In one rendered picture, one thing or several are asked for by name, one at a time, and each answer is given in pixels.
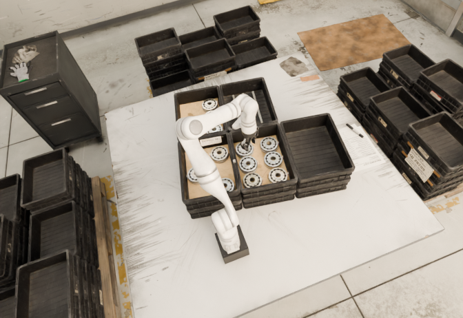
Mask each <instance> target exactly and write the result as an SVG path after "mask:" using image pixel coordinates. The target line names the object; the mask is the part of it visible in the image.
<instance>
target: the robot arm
mask: <svg viewBox="0 0 463 318"><path fill-rule="evenodd" d="M241 110H242V112H241ZM257 111H258V103H257V102H256V101H255V100H254V99H252V98H251V97H249V96H248V95H246V94H241V95H239V96H237V97H236V98H235V99H234V100H233V101H232V102H230V103H227V104H226V105H223V106H221V107H219V108H217V109H215V110H214V111H212V112H210V113H208V114H203V115H200V116H188V117H184V118H180V119H178V120H177V121H176V124H175V132H176V135H177V137H178V139H179V141H180V142H181V144H182V146H183V148H184V150H185V152H186V154H187V156H188V158H189V161H190V163H191V165H192V167H193V170H194V173H195V174H196V177H197V180H198V182H199V184H200V186H201V187H202V189H204V190H205V191H206V192H208V193H210V194H211V195H213V196H214V197H216V198H218V199H219V200H220V201H221V202H222V203H223V204H224V205H225V208H224V209H221V210H219V211H217V212H214V213H213V214H212V223H213V225H214V227H215V229H216V232H217V234H218V237H219V240H220V243H221V245H222V247H223V249H224V250H225V251H227V253H228V254H230V253H233V252H234V251H238V250H240V249H239V246H240V240H239V236H238V231H237V228H236V226H237V225H238V224H239V219H238V216H237V214H236V211H235V209H234V207H233V205H232V203H231V201H230V199H229V196H228V195H227V192H226V190H225V187H224V184H223V181H222V179H221V177H220V174H219V172H218V169H217V167H216V165H215V163H214V161H213V160H212V159H211V158H210V157H209V156H208V154H207V153H206V152H205V151H204V149H203V148H202V147H201V145H200V143H199V140H198V138H199V137H201V136H202V135H203V134H205V133H206V132H208V131H209V130H210V129H212V128H214V127H216V126H218V125H220V124H223V123H226V122H227V121H229V120H232V119H234V118H237V117H238V116H240V117H239V118H238V119H237V120H236V122H235V123H234V124H233V125H232V128H233V129H238V128H241V130H242V135H243V136H244V138H243V142H240V146H241V147H242V148H243V149H244V150H245V151H248V152H249V145H250V143H251V142H252V143H254V144H256V137H257V136H258V130H259V127H257V126H256V113H257ZM246 144H247V145H246Z"/></svg>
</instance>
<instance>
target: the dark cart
mask: <svg viewBox="0 0 463 318"><path fill-rule="evenodd" d="M30 45H35V46H36V48H37V50H36V52H38V53H39V54H38V55H37V56H35V57H34V58H33V59H32V60H31V61H32V62H31V63H30V66H31V65H32V66H33V68H32V70H31V71H30V73H29V74H28V77H29V79H28V80H26V81H23V82H19V79H18V78H17V77H16V76H12V75H11V74H10V73H11V72H14V70H9V69H8V68H9V67H14V68H16V67H15V66H14V65H16V64H15V63H13V62H12V60H13V57H14V55H15V54H18V53H17V52H18V51H19V50H20V49H21V48H23V46H26V47H28V46H30ZM16 69H17V68H16ZM0 95H1V96H2V97H3V98H4V99H5V100H6V101H7V102H8V103H9V104H10V105H11V106H12V107H13V108H14V109H15V110H16V112H17V113H18V114H19V115H20V116H21V117H22V118H23V119H24V120H25V121H26V122H27V123H28V124H29V125H30V126H31V127H32V128H33V130H35V131H36V132H37V133H38V135H40V137H42V139H44V141H46V142H47V144H48V145H49V146H50V147H51V148H52V149H53V150H55V149H59V148H62V147H64V148H65V150H66V152H68V153H69V148H68V146H70V145H74V144H76V143H80V142H83V141H86V140H89V139H92V138H97V139H98V141H99V142H102V141H103V139H102V131H101V121H100V116H99V106H98V101H97V96H96V92H95V91H94V89H93V88H92V86H91V85H90V83H89V81H88V79H87V78H86V77H85V74H84V73H83V71H82V70H81V68H80V67H79V65H78V63H77V62H76V60H75V59H74V57H73V55H72V53H71V52H70V51H69V49H68V47H67V45H66V44H65V42H64V41H63V39H62V38H61V35H60V34H59V32H58V31H57V30H55V31H53V32H48V33H45V34H41V35H38V36H34V37H30V38H28V39H24V40H20V41H16V42H13V43H9V44H5V45H3V52H2V57H1V66H0Z"/></svg>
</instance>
